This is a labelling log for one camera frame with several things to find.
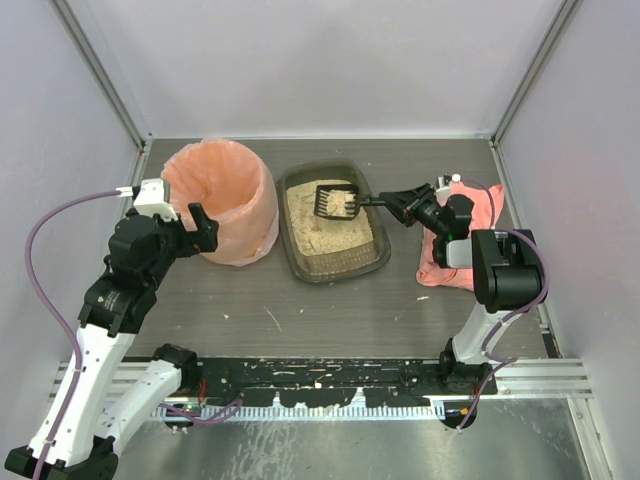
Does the bin with orange bag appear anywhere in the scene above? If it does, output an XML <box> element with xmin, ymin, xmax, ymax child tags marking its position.
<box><xmin>161</xmin><ymin>139</ymin><xmax>279</xmax><ymax>267</ymax></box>

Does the black litter scoop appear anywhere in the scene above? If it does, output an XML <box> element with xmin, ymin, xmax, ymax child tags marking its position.
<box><xmin>313</xmin><ymin>184</ymin><xmax>386</xmax><ymax>221</ymax></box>

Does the grey litter box tray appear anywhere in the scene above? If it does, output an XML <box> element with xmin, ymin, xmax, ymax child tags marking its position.
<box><xmin>276</xmin><ymin>158</ymin><xmax>391</xmax><ymax>283</ymax></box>

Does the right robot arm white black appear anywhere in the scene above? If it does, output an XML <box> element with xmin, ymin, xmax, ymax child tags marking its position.
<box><xmin>380</xmin><ymin>184</ymin><xmax>548</xmax><ymax>392</ymax></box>

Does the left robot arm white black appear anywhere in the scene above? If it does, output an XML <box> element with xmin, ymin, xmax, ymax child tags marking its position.
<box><xmin>4</xmin><ymin>203</ymin><xmax>218</xmax><ymax>479</ymax></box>

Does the cat litter sand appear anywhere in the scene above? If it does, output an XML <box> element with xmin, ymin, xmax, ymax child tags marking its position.
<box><xmin>286</xmin><ymin>179</ymin><xmax>373</xmax><ymax>256</ymax></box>

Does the pink cloth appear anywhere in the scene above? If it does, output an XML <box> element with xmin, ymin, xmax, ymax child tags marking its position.
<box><xmin>416</xmin><ymin>180</ymin><xmax>504</xmax><ymax>291</ymax></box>

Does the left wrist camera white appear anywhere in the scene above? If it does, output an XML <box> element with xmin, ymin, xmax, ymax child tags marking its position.
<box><xmin>133</xmin><ymin>178</ymin><xmax>178</xmax><ymax>221</ymax></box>

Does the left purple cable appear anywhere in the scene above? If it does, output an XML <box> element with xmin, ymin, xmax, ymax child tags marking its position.
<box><xmin>24</xmin><ymin>187</ymin><xmax>246</xmax><ymax>480</ymax></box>

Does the grey cable duct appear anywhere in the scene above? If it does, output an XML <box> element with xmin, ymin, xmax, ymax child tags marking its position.
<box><xmin>149</xmin><ymin>402</ymin><xmax>446</xmax><ymax>422</ymax></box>

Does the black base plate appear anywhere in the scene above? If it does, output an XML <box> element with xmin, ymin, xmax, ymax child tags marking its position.
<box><xmin>201</xmin><ymin>357</ymin><xmax>492</xmax><ymax>408</ymax></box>

